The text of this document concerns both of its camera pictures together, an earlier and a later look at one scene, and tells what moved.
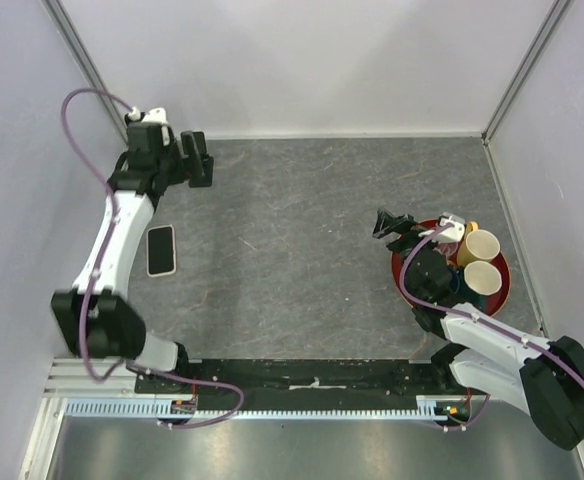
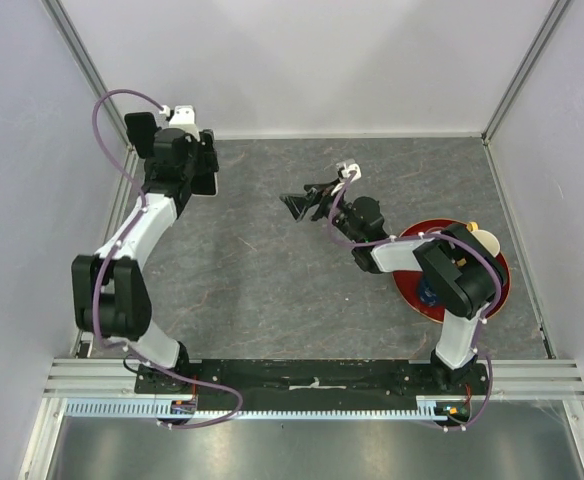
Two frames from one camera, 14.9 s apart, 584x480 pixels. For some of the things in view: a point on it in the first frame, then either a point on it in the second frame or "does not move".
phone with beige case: x=160 y=250 to x=204 y=184
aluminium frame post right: x=548 y=25 does not move
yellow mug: x=478 y=245 does not move
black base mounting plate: x=302 y=379 does not move
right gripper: x=386 y=223 to x=298 y=204
